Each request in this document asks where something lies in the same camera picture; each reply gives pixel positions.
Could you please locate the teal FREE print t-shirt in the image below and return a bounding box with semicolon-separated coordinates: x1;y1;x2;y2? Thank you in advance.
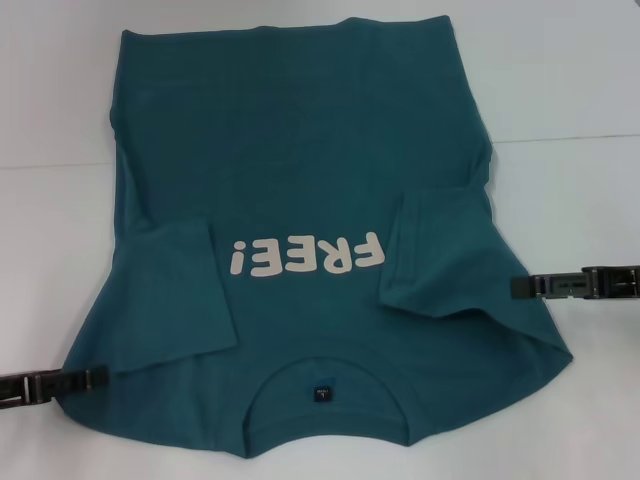
59;15;575;448

